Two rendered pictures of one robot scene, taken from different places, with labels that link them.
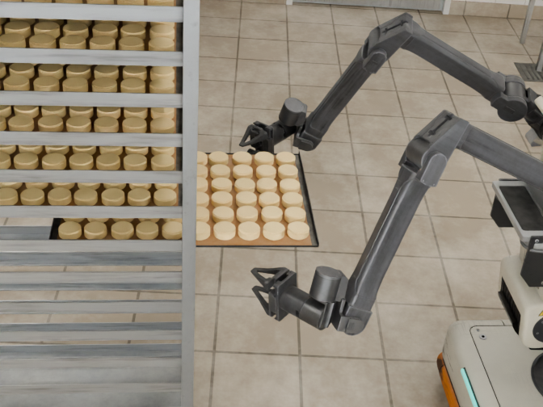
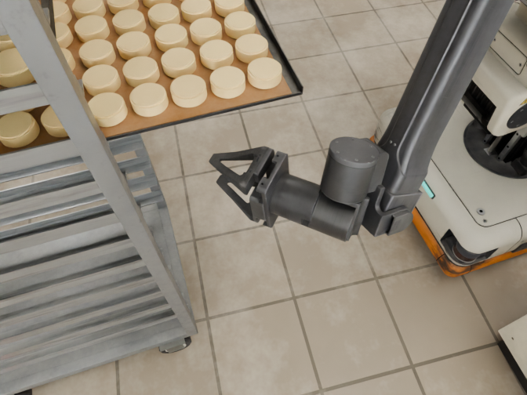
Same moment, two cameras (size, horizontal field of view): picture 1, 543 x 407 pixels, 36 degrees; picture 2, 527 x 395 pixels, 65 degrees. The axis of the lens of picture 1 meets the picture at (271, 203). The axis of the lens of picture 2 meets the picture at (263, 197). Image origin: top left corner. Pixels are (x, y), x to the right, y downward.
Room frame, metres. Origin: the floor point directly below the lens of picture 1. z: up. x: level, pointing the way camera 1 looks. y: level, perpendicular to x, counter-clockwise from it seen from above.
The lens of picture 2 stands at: (1.10, 0.03, 1.37)
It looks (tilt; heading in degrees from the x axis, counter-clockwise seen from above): 57 degrees down; 349
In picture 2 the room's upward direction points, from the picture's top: straight up
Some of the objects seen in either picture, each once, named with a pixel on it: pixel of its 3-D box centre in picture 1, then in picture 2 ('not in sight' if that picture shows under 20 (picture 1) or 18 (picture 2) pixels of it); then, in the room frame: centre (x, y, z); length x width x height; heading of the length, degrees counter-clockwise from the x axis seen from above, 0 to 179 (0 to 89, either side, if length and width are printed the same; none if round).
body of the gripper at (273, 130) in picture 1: (269, 136); not in sight; (2.06, 0.02, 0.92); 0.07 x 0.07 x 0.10; 52
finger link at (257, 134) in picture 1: (252, 143); not in sight; (2.00, 0.07, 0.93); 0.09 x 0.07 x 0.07; 142
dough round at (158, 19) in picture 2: (244, 186); (164, 16); (1.74, 0.07, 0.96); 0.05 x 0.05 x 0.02
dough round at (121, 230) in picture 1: (122, 230); not in sight; (1.52, 0.33, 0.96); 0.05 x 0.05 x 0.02
